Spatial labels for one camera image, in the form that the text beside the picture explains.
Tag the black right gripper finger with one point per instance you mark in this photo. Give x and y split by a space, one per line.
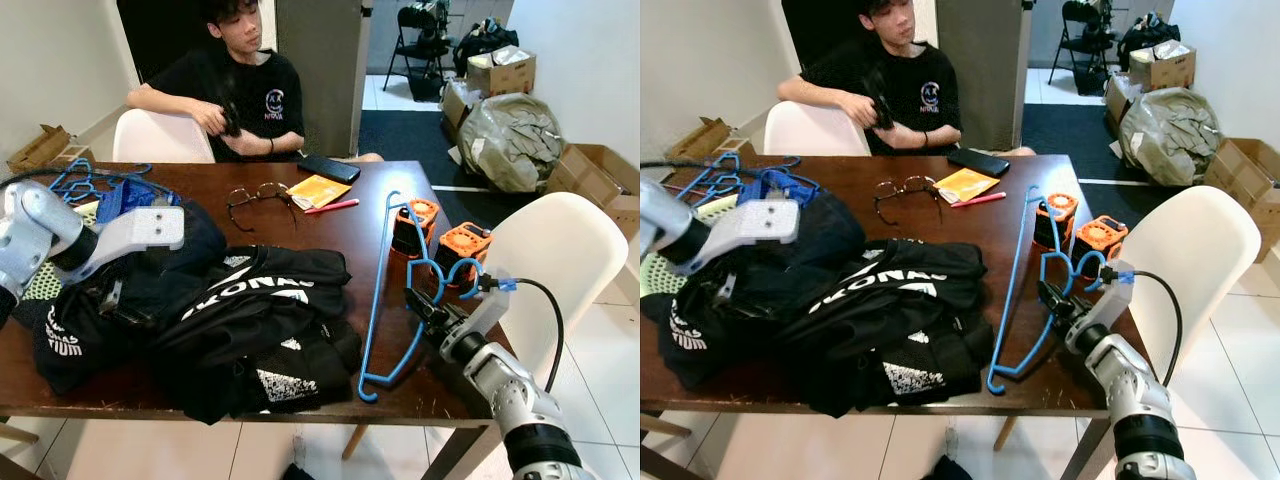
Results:
440 306
1067 295
1053 302
420 310

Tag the blue plastic hanger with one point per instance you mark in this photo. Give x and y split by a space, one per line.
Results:
125 195
790 185
720 180
70 185
376 300
1009 300

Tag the dark navy sports jersey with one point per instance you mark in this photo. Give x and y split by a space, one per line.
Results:
820 235
190 250

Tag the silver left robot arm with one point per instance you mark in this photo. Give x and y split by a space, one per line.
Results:
30 230
665 215

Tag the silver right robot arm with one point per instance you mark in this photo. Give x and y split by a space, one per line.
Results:
1125 400
510 400

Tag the black shirt white lettering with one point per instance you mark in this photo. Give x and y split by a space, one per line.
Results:
730 355
960 262
330 270
100 360

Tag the dark brown wooden table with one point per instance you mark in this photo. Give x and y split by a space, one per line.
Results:
975 225
350 228

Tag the pink pen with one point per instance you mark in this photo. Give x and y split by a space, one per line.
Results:
335 205
980 199

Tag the black shirt white dotted print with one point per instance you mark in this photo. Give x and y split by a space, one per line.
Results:
210 390
850 385

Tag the orange paper packet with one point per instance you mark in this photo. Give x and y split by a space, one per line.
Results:
318 192
965 185

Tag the brown cardboard box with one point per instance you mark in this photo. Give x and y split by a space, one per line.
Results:
700 142
1250 170
600 175
1165 72
455 105
1115 100
505 78
45 150

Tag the black smartphone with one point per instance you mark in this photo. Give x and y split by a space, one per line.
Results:
978 162
330 169

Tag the black floor carpet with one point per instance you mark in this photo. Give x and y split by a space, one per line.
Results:
400 140
1060 135

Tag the black rimmed eyeglasses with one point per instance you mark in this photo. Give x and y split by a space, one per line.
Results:
260 189
908 182

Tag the black fabric bundle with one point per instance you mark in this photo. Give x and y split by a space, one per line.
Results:
298 472
945 470

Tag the black bag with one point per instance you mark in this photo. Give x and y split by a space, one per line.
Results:
480 45
1140 35

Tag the black folding chair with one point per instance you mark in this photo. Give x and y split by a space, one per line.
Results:
425 18
1085 12

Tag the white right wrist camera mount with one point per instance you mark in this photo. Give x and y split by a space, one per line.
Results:
1105 305
490 310

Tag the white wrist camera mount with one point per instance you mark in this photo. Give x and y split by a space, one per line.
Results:
1105 305
760 220
490 310
140 228

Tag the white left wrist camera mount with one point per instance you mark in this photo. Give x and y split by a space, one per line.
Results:
760 220
140 228

